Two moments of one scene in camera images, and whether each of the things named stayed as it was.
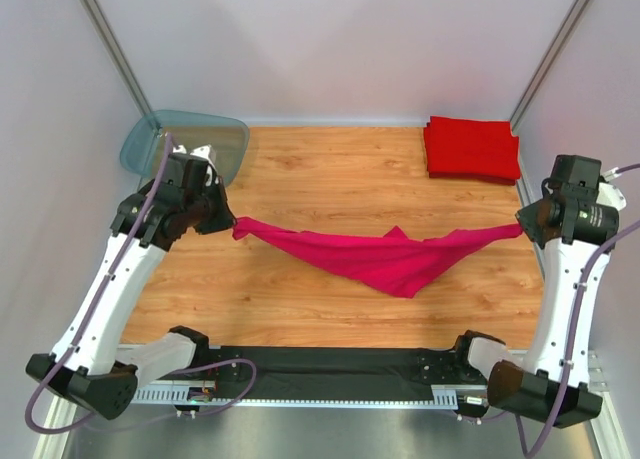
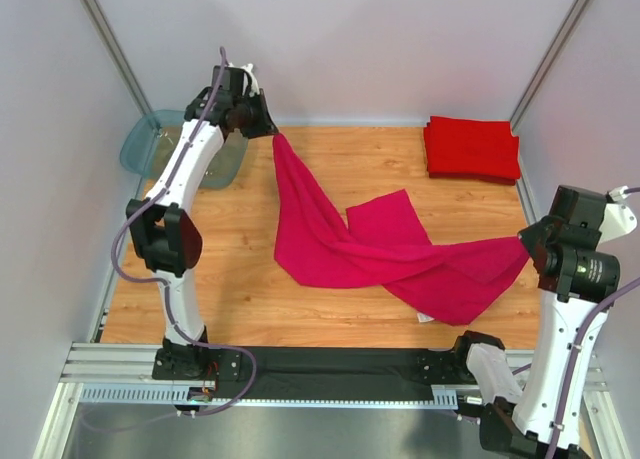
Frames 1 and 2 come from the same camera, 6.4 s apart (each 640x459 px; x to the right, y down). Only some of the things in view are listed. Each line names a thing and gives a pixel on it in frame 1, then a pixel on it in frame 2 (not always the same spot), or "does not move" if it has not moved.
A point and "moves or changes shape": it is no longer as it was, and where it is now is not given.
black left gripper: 215,211 to 258,114
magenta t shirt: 403,263 moves or changes shape
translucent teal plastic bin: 228,138 does not move
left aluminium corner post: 109,41 does not move
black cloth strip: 335,371 does not move
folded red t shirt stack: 478,151 does not move
